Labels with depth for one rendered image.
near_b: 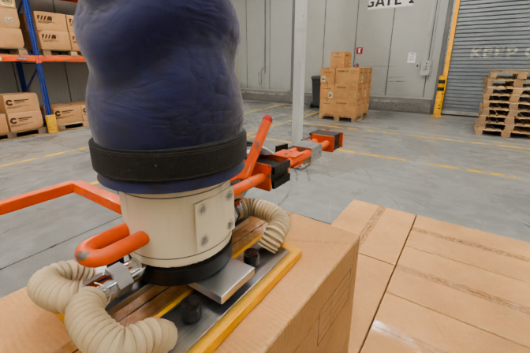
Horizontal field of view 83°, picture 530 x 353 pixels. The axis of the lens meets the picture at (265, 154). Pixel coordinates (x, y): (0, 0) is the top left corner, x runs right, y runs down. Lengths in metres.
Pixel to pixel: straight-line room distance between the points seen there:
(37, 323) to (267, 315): 0.34
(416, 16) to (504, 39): 2.26
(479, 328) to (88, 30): 1.43
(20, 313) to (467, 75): 10.17
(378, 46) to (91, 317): 10.49
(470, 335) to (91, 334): 1.23
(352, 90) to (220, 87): 7.67
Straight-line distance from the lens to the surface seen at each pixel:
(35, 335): 0.58
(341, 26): 11.08
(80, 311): 0.44
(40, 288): 0.51
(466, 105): 10.32
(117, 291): 0.49
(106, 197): 0.60
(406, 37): 10.52
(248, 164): 0.63
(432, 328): 1.37
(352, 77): 8.02
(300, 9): 4.26
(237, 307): 0.50
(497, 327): 1.49
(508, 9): 10.36
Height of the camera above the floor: 1.45
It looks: 17 degrees down
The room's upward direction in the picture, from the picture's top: straight up
